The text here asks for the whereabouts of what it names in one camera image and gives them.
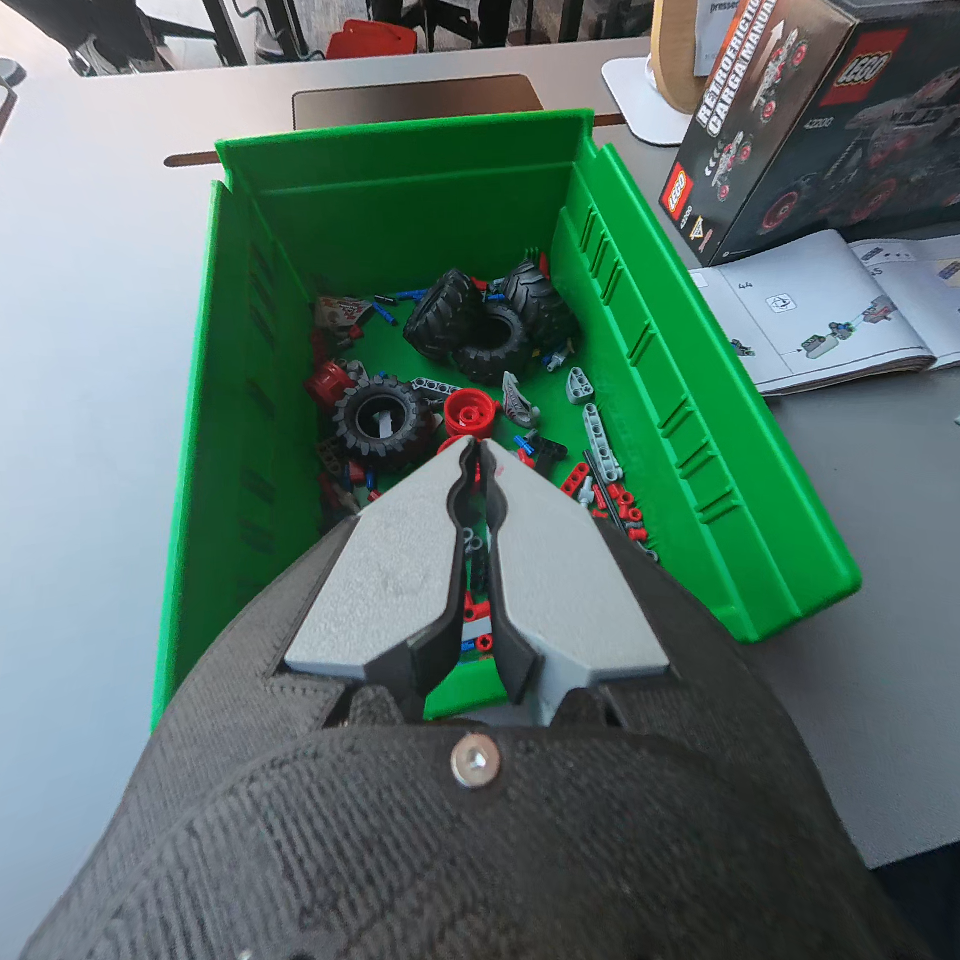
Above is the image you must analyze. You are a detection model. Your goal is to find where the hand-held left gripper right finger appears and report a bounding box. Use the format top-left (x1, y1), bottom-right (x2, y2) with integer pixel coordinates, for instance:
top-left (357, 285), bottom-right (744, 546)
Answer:
top-left (480, 437), bottom-right (671, 727)

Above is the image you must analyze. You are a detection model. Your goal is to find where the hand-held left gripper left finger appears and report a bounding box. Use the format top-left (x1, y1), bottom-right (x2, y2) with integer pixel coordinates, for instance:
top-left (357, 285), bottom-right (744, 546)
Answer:
top-left (283, 435), bottom-right (485, 725)

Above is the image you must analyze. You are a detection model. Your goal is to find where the pile of small lego pieces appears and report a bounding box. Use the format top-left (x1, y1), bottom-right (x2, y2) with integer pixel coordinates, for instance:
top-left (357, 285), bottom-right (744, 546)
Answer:
top-left (303, 251), bottom-right (661, 654)

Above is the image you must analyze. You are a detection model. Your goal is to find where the green plastic bin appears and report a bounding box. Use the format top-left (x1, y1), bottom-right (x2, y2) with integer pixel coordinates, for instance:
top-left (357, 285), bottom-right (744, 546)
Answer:
top-left (150, 108), bottom-right (864, 732)

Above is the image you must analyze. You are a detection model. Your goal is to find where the black rubber lego tire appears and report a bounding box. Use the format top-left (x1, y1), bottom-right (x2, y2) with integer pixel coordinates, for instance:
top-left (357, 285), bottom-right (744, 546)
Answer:
top-left (403, 268), bottom-right (485, 363)
top-left (453, 300), bottom-right (535, 386)
top-left (501, 258), bottom-right (580, 351)
top-left (331, 372), bottom-right (438, 460)

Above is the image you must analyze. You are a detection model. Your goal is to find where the red lego wheel hub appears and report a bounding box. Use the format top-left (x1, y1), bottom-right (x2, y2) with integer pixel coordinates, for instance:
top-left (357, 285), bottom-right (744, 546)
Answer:
top-left (303, 360), bottom-right (357, 410)
top-left (442, 388), bottom-right (500, 441)

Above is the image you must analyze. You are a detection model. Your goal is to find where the grey toothed lego panel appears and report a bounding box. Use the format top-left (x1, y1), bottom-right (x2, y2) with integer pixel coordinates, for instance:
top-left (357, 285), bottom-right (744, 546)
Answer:
top-left (501, 371), bottom-right (543, 421)

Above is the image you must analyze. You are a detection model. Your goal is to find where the printed grey lego panel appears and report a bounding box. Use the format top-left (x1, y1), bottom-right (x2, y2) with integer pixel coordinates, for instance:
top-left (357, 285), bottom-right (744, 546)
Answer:
top-left (315, 296), bottom-right (376, 340)

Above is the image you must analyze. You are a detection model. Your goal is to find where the lego instruction booklet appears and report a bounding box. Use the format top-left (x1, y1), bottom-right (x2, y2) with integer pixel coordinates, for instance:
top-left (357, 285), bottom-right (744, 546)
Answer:
top-left (688, 228), bottom-right (960, 396)

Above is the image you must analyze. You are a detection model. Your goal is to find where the black lego set box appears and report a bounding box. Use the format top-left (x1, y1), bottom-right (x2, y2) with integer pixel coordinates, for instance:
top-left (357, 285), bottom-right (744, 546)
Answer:
top-left (658, 0), bottom-right (960, 268)

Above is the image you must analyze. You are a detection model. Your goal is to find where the red object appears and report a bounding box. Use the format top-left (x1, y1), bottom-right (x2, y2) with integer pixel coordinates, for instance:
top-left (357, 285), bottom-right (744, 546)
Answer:
top-left (326, 18), bottom-right (418, 60)

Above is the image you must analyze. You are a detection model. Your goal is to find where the curved wooden stand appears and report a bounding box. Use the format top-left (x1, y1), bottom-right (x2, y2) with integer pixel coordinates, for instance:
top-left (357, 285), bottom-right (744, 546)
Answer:
top-left (648, 0), bottom-right (777, 116)

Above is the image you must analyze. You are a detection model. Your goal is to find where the white paper label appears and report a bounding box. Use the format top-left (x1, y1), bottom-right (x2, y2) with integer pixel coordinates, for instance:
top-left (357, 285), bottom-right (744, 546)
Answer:
top-left (693, 0), bottom-right (760, 78)

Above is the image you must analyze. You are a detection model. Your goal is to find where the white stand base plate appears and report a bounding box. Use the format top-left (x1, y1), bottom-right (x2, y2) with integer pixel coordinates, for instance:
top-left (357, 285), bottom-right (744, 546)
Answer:
top-left (600, 56), bottom-right (710, 144)

